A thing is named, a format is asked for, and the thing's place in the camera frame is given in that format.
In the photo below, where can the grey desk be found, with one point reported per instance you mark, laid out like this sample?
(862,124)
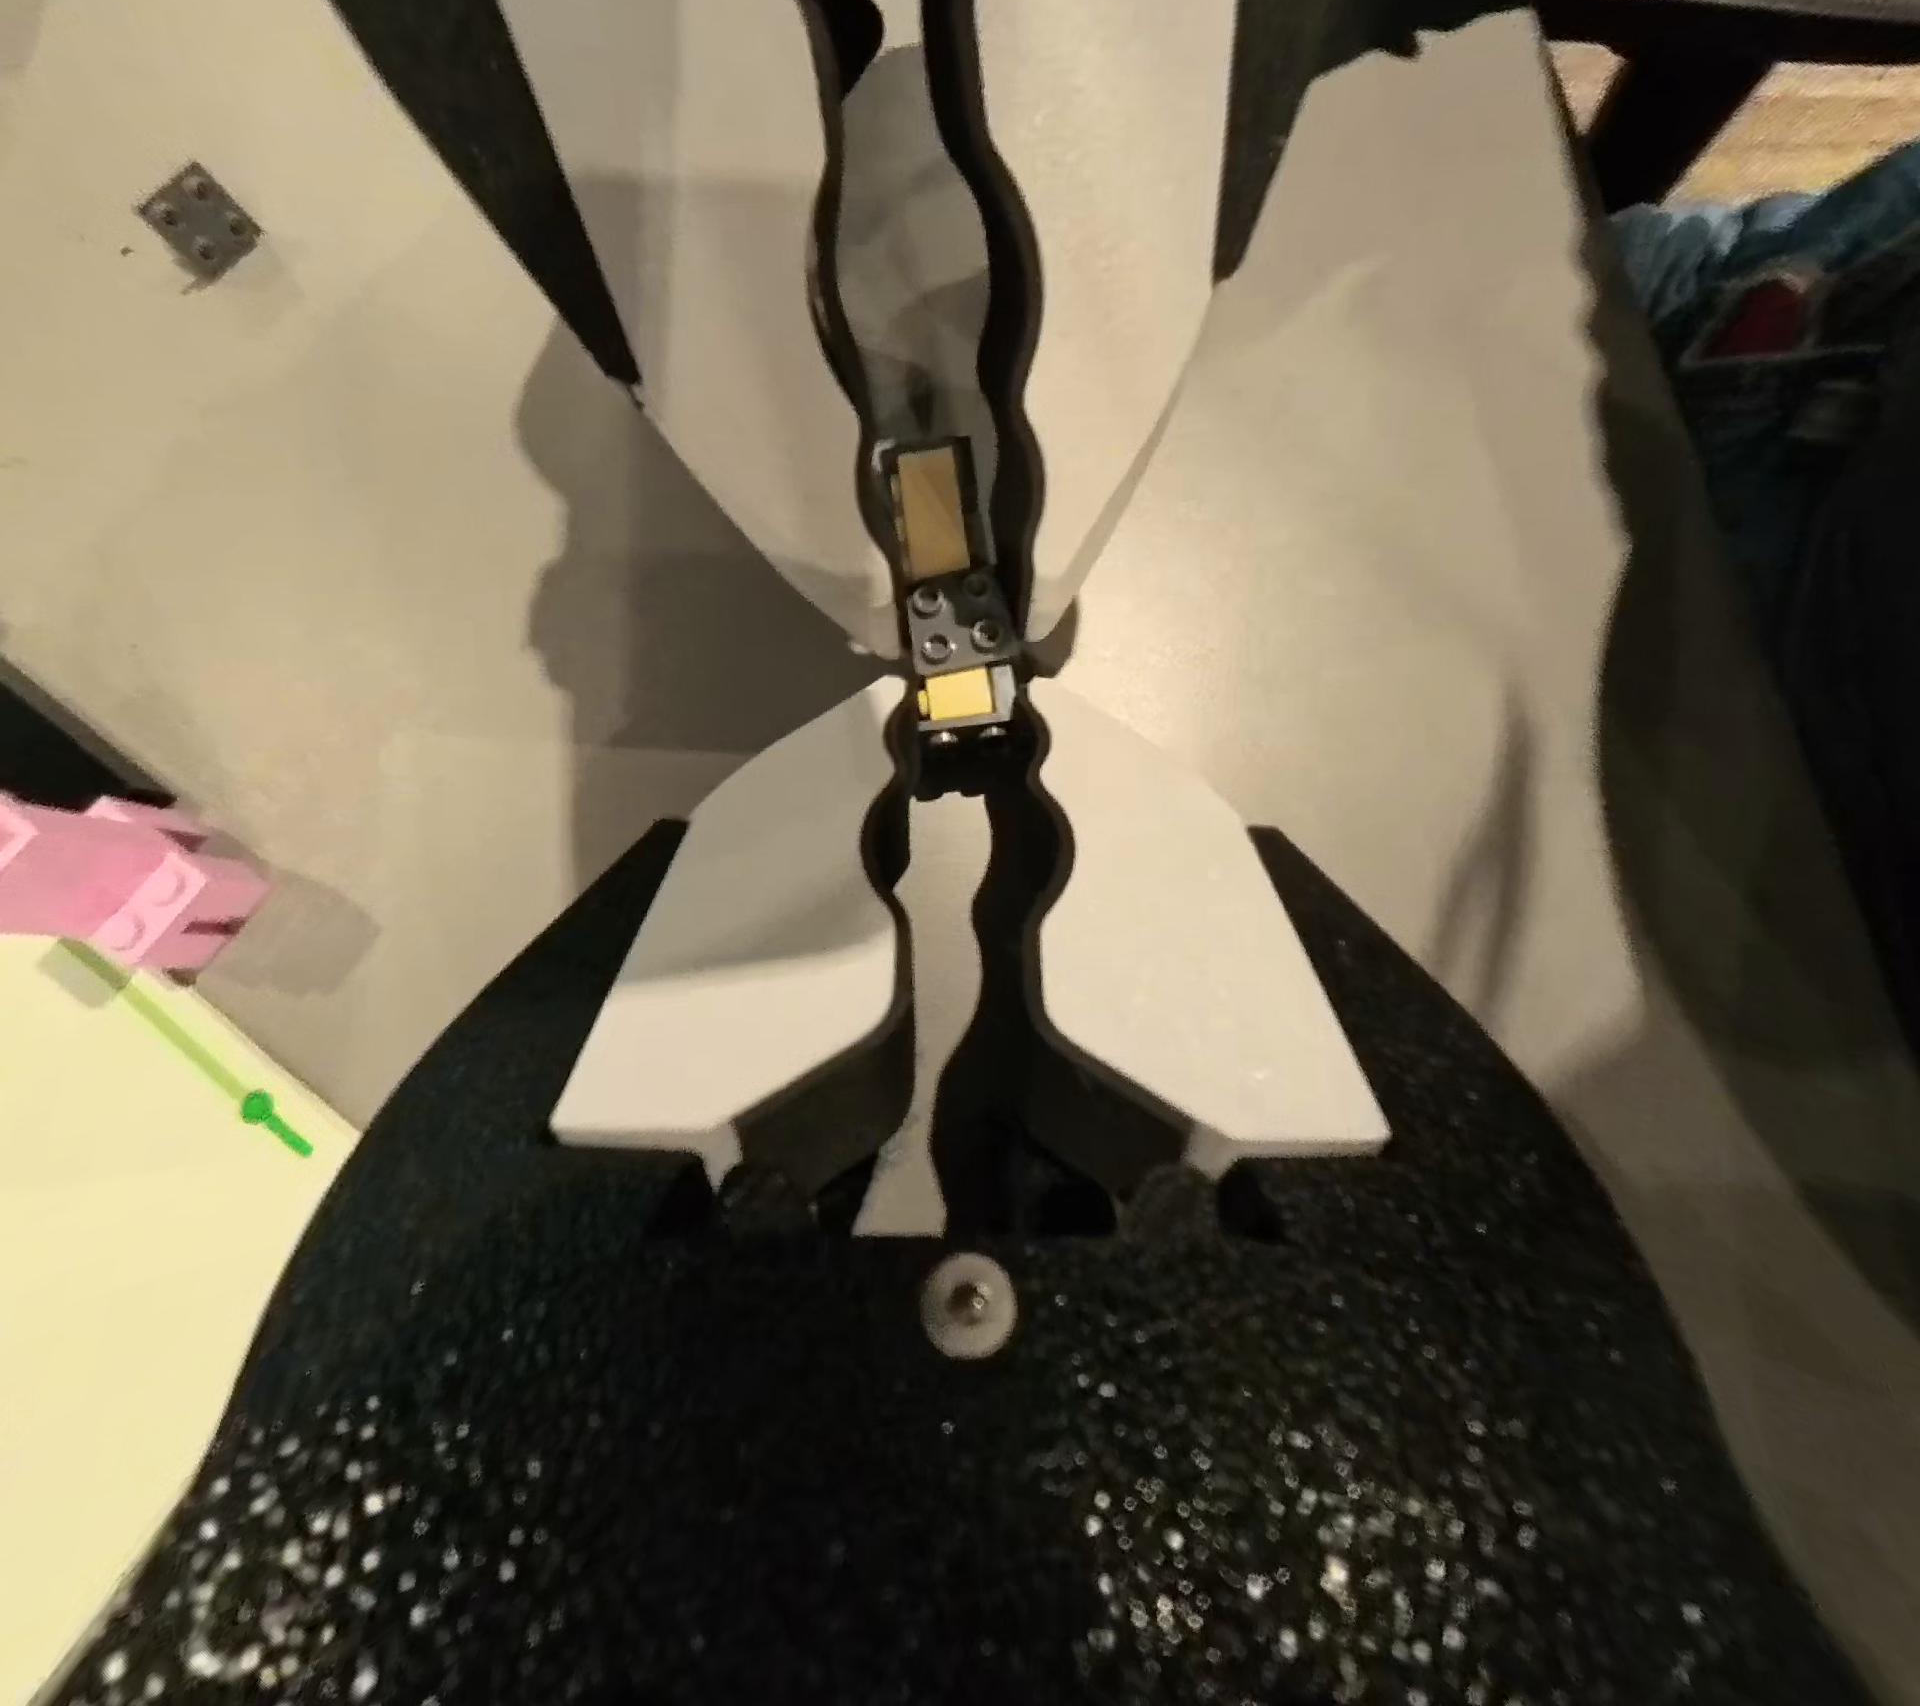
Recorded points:
(299,537)

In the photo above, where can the small black brick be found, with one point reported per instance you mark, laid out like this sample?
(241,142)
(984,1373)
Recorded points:
(968,755)

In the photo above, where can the pink toy brick pig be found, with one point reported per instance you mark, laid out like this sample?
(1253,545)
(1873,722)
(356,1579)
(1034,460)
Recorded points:
(122,881)

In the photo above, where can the black office chair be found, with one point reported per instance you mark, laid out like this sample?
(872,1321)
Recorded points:
(1648,33)

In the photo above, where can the yellow and grey brick assembly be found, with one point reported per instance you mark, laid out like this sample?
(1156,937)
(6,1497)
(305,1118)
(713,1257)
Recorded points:
(932,505)

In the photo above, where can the pale green instruction booklet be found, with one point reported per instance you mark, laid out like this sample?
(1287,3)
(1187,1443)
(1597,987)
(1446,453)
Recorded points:
(122,1287)

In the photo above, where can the dark grey square brick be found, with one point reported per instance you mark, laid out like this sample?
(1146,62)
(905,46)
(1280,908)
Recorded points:
(964,625)

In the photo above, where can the grey square plate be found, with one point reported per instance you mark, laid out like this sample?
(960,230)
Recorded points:
(203,223)

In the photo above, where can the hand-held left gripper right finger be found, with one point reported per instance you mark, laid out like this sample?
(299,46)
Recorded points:
(1200,972)

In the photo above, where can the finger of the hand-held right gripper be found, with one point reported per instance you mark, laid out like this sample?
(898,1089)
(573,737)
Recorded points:
(659,116)
(1124,161)

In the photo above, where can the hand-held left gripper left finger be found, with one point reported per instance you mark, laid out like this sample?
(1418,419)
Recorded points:
(736,972)

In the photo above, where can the black toy brick frame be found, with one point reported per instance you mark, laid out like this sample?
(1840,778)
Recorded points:
(60,740)

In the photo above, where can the person's blue jeans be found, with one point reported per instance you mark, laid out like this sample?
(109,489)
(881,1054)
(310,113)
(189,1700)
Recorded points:
(1726,238)

